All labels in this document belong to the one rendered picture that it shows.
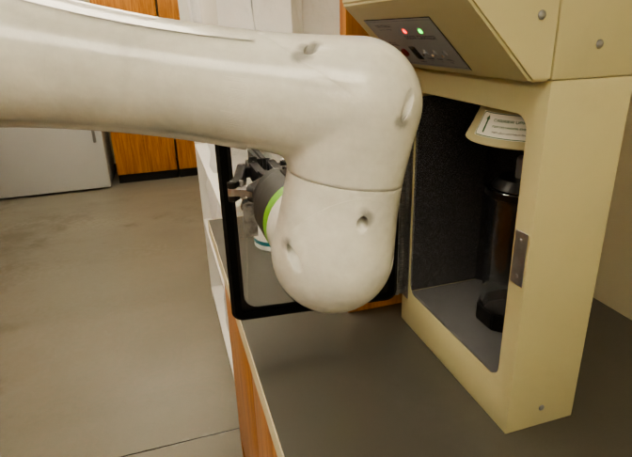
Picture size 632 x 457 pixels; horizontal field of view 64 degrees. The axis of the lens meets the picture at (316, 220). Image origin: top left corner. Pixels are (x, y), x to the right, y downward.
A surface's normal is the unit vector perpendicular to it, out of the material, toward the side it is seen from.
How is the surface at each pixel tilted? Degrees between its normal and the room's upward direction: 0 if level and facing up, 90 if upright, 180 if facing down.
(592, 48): 90
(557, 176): 90
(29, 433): 0
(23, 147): 90
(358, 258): 84
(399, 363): 0
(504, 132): 66
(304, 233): 77
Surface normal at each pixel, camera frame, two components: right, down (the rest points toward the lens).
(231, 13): -0.23, 0.37
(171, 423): -0.03, -0.93
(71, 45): 0.15, -0.04
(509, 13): 0.29, 0.33
